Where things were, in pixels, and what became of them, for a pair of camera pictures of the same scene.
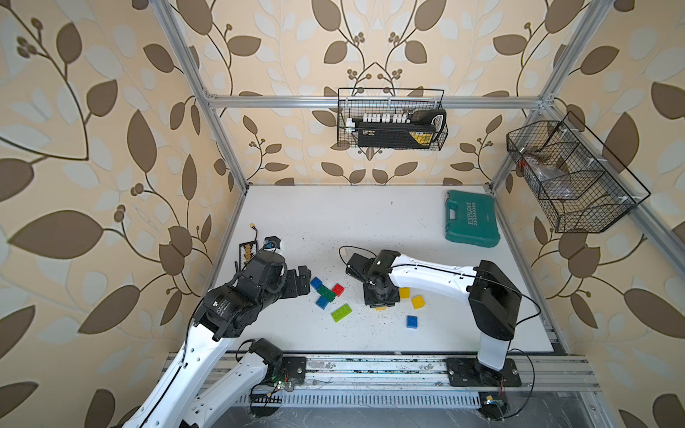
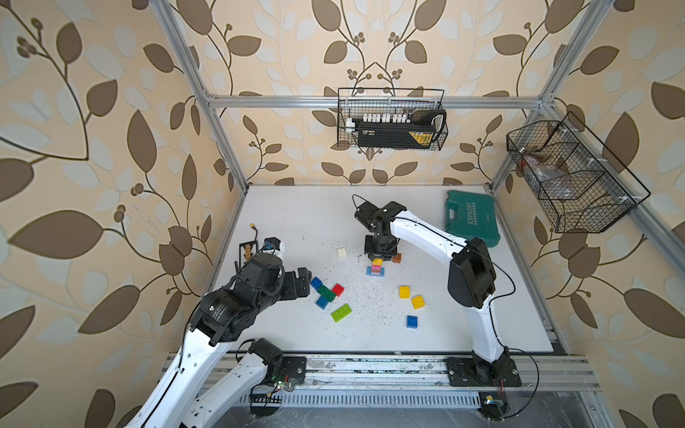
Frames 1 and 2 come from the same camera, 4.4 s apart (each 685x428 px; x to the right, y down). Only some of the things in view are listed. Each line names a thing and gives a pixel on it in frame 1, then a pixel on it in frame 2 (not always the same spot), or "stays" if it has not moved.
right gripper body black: [372, 297] → [375, 247]
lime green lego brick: [342, 313] stays
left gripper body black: [292, 286] stays
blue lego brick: [412, 322] stays
